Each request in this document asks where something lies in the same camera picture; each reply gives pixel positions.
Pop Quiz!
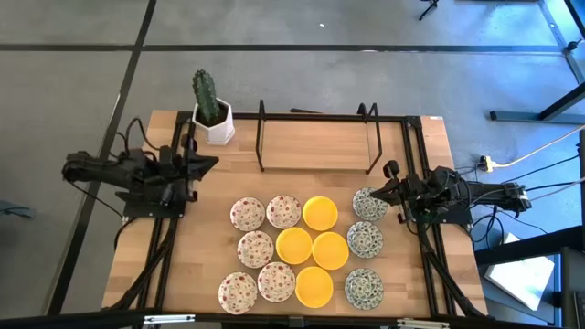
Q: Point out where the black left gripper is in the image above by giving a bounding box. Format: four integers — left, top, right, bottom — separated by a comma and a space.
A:
169, 134, 219, 203

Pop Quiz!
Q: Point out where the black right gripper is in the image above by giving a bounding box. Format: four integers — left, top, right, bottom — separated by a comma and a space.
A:
370, 160, 424, 225

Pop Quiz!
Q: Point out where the green floral bowl teal outside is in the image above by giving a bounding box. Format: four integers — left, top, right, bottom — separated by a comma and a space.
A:
346, 220, 385, 260
344, 267, 385, 312
351, 186, 388, 223

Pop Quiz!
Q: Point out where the red floral bowl green outside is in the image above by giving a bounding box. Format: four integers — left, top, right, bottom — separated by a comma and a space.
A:
236, 229, 275, 270
265, 194, 303, 230
218, 271, 259, 315
229, 196, 267, 232
256, 260, 297, 303

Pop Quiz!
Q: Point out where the yellow plastic mini bowl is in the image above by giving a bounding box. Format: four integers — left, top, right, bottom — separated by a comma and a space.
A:
275, 226, 314, 266
311, 231, 351, 271
294, 266, 335, 309
302, 196, 340, 232

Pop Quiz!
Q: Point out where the white faceted plant pot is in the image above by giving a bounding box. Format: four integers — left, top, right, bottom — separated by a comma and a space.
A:
191, 97, 237, 146

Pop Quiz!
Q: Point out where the green cactus plant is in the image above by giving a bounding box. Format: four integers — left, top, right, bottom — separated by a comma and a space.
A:
191, 69, 221, 125

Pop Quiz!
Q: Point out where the white flat box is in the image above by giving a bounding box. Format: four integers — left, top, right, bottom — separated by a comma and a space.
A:
484, 231, 557, 312

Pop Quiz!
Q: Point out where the grey floor object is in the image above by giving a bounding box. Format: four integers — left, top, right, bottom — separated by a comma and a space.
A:
0, 199, 37, 220

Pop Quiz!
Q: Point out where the black side desk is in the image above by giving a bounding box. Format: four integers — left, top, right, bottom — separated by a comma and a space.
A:
473, 226, 585, 329

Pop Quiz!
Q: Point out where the black aluminium rig frame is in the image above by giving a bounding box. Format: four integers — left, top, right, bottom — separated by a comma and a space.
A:
101, 109, 489, 329

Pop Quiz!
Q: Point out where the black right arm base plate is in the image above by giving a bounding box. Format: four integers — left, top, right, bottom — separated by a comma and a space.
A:
413, 200, 473, 226

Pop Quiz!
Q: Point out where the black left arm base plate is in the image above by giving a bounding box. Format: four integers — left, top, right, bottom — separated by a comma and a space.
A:
122, 191, 186, 219

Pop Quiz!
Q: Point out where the black wire wooden shelf rack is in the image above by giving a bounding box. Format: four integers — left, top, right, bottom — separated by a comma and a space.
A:
255, 99, 384, 175

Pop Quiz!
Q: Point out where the black desk leg frame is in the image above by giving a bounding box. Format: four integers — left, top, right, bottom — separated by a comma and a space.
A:
489, 0, 585, 125

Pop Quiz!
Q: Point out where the white floor cable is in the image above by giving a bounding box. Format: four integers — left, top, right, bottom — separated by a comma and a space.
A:
491, 123, 585, 168

